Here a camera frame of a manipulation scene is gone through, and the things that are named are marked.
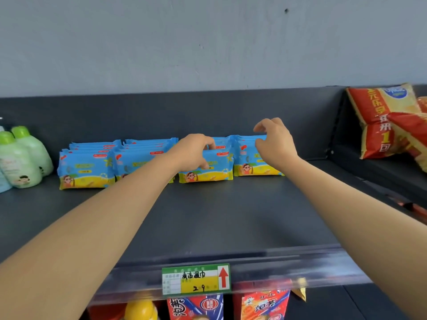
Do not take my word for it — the person's right forearm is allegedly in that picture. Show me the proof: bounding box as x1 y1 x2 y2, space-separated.
283 156 427 320

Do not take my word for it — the blue red snack packet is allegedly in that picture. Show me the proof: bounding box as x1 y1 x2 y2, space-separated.
166 294 224 320

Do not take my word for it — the green yellow price tag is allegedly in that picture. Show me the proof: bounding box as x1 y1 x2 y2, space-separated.
161 264 231 296

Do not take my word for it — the person's right hand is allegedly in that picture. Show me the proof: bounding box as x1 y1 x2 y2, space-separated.
253 117 299 173

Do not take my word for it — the yellow bottle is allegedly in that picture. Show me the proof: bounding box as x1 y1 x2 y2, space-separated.
123 299 159 320

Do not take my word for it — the red blue snack box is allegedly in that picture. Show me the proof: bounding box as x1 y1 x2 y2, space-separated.
240 289 291 320

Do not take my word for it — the red sausage packet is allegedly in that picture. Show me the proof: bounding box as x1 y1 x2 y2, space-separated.
399 201 427 217

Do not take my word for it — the blue yellow wet wipes pack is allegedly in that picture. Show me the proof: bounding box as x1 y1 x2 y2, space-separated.
233 140 285 177
177 148 234 184

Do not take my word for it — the dark grey store shelf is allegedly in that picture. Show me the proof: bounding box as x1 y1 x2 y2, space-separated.
0 84 427 320

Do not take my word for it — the person's left forearm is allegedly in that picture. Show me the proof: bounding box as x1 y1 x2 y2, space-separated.
0 156 174 320

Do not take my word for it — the row of blue wipe packets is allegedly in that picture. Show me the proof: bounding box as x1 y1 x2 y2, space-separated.
57 135 267 190

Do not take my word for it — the person's left hand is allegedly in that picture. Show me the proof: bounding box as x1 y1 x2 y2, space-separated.
166 133 217 174

